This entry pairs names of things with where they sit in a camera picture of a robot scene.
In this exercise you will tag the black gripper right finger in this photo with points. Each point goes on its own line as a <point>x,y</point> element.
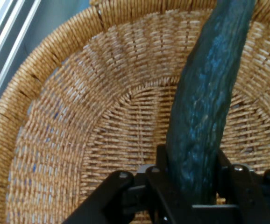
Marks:
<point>254,198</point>

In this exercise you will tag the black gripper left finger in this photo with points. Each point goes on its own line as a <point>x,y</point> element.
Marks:
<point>149,200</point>

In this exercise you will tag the dark green cucumber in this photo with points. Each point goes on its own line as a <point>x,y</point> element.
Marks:
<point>207,93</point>

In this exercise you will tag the woven wicker basket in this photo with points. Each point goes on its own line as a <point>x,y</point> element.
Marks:
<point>102,116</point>

